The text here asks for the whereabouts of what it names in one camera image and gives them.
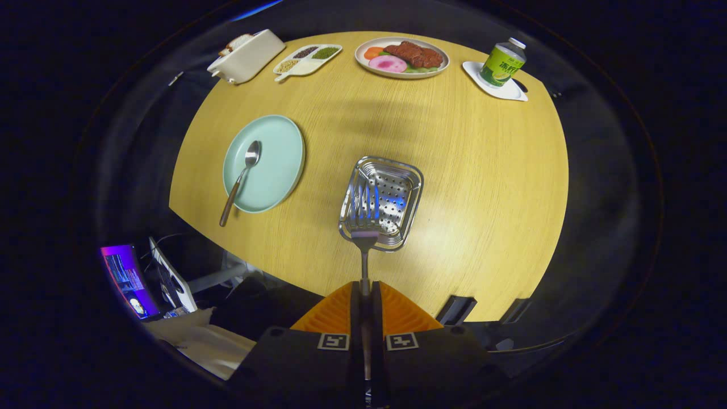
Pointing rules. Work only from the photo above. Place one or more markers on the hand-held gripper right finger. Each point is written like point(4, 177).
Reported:
point(431, 363)

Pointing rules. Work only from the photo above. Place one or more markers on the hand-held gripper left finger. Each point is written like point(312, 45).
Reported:
point(306, 363)

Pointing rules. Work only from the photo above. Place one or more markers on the white cloth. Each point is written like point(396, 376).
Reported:
point(210, 343)

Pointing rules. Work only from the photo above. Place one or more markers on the perforated metal basket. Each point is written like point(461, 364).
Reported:
point(392, 199)

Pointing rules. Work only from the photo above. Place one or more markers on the light green plate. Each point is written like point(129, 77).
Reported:
point(272, 170)

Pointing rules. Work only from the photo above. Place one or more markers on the white coaster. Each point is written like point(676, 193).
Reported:
point(511, 91)

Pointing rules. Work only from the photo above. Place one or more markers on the white food plate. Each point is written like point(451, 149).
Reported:
point(401, 75)

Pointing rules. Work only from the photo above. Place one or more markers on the white divided dish with beans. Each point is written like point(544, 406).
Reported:
point(306, 67)

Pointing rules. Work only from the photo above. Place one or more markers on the pink round food slice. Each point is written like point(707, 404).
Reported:
point(388, 63)

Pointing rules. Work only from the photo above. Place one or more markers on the green label drink bottle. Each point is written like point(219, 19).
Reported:
point(500, 65)

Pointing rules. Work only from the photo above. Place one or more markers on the brown meat slices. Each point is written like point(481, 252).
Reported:
point(414, 54)

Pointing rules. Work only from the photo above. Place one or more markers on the white toaster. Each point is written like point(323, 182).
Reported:
point(250, 57)

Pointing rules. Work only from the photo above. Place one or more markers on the silver cloth clip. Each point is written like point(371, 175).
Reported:
point(175, 78)

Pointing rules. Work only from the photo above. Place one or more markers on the orange carrot slice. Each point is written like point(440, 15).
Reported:
point(373, 52)

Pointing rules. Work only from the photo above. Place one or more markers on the toast bread slice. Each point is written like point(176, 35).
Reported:
point(238, 41)

